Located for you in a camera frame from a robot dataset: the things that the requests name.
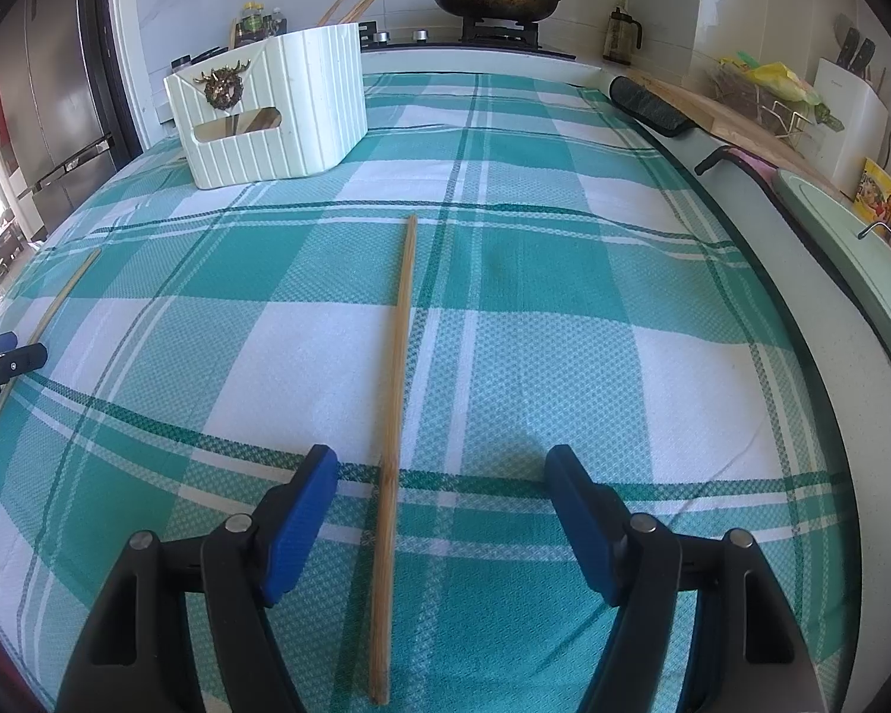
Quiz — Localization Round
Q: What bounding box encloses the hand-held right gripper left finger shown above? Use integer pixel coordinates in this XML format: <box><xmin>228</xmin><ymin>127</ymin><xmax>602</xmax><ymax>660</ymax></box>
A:
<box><xmin>53</xmin><ymin>444</ymin><xmax>340</xmax><ymax>713</ymax></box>

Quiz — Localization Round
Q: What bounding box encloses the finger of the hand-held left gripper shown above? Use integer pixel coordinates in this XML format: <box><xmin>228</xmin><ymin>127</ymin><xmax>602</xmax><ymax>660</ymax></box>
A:
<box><xmin>0</xmin><ymin>333</ymin><xmax>49</xmax><ymax>381</ymax></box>

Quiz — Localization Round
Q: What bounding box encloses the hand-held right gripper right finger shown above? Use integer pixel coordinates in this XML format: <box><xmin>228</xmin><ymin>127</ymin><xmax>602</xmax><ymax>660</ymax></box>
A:
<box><xmin>544</xmin><ymin>444</ymin><xmax>825</xmax><ymax>713</ymax></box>

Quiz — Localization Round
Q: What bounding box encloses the thin pale wooden chopstick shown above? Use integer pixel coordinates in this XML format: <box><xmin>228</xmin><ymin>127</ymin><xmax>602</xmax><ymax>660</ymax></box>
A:
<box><xmin>0</xmin><ymin>247</ymin><xmax>103</xmax><ymax>468</ymax></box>

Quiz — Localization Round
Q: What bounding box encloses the white ribbed utensil container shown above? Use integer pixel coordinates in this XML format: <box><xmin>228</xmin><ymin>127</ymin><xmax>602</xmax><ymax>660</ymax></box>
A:
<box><xmin>163</xmin><ymin>22</ymin><xmax>370</xmax><ymax>191</ymax></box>

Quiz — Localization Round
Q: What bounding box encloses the green plaid tablecloth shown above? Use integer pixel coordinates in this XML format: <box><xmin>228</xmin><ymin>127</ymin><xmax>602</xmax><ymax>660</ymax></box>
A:
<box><xmin>0</xmin><ymin>70</ymin><xmax>862</xmax><ymax>713</ymax></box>

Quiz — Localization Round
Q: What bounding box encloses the steel refrigerator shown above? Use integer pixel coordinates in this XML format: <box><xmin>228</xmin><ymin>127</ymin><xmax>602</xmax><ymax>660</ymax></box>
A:
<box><xmin>0</xmin><ymin>0</ymin><xmax>131</xmax><ymax>246</ymax></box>

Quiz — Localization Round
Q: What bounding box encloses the light green electric cooker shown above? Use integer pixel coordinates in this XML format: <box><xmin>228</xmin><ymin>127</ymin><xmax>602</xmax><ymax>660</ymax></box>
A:
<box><xmin>776</xmin><ymin>169</ymin><xmax>891</xmax><ymax>380</ymax></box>

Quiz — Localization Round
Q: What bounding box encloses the black oven mitt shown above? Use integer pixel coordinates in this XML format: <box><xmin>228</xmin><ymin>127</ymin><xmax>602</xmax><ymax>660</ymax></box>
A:
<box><xmin>609</xmin><ymin>75</ymin><xmax>695</xmax><ymax>138</ymax></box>

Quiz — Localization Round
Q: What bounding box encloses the wooden cutting board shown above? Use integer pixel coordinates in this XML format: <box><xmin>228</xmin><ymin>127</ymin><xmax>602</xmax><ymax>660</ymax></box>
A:
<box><xmin>627</xmin><ymin>70</ymin><xmax>855</xmax><ymax>198</ymax></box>

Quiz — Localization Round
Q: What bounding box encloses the yellow printed packet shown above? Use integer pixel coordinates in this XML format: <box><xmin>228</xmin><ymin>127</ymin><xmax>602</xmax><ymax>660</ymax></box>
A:
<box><xmin>854</xmin><ymin>156</ymin><xmax>891</xmax><ymax>228</ymax></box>

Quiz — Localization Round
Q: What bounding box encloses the white knife block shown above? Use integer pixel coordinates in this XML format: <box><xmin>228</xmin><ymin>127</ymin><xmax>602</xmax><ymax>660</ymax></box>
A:
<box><xmin>809</xmin><ymin>58</ymin><xmax>890</xmax><ymax>190</ymax></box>

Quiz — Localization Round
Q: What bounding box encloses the glass kettle jar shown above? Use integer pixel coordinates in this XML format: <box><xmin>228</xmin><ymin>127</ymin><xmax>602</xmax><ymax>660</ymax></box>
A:
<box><xmin>605</xmin><ymin>0</ymin><xmax>643</xmax><ymax>68</ymax></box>

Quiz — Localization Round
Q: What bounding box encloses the black gas stove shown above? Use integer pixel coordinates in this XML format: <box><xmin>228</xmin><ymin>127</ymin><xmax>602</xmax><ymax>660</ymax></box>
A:
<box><xmin>360</xmin><ymin>15</ymin><xmax>580</xmax><ymax>61</ymax></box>

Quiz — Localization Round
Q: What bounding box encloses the pink pan with black handle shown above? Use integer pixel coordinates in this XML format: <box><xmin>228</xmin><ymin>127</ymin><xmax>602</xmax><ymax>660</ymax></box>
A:
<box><xmin>694</xmin><ymin>146</ymin><xmax>795</xmax><ymax>187</ymax></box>

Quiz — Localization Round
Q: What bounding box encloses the wire rack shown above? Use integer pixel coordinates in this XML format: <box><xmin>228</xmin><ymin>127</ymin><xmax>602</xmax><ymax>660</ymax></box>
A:
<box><xmin>705</xmin><ymin>63</ymin><xmax>818</xmax><ymax>142</ymax></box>

